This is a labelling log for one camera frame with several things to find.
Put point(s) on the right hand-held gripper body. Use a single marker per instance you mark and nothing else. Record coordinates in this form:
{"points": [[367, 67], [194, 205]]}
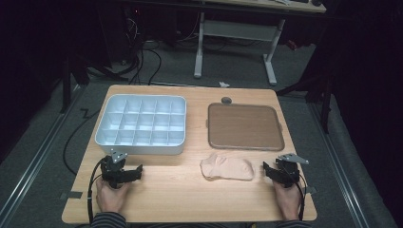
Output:
{"points": [[290, 172]]}

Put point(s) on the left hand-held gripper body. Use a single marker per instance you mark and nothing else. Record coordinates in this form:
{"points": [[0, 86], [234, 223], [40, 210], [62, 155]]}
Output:
{"points": [[113, 172]]}

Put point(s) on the beige sock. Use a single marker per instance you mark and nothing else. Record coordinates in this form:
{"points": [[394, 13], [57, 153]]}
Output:
{"points": [[226, 167]]}

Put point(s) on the person's left hand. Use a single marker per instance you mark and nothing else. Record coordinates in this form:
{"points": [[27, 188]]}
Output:
{"points": [[111, 198]]}

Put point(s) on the person's right hand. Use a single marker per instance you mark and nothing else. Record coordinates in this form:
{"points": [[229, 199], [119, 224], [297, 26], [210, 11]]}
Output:
{"points": [[287, 202]]}

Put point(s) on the grey tape strip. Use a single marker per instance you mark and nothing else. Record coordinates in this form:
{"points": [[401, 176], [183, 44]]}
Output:
{"points": [[309, 190], [72, 195]]}

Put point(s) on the white divided storage box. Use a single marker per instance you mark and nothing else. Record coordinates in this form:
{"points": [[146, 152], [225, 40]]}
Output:
{"points": [[142, 123]]}

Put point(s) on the brown wooden tray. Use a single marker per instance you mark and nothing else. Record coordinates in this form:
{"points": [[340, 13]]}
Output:
{"points": [[245, 126]]}

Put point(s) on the dark round knob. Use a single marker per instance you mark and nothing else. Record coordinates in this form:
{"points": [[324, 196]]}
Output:
{"points": [[226, 100]]}

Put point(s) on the black metal stand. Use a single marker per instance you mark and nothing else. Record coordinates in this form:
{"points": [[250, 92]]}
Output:
{"points": [[71, 76], [320, 88]]}

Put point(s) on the white paper scrap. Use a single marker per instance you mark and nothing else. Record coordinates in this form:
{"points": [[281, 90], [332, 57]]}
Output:
{"points": [[224, 84]]}

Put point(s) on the desk with white legs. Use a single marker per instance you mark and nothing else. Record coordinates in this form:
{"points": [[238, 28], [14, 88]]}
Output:
{"points": [[236, 30]]}

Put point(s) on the metal floor rail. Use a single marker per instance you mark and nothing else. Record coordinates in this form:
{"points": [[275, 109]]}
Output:
{"points": [[339, 164], [38, 155]]}

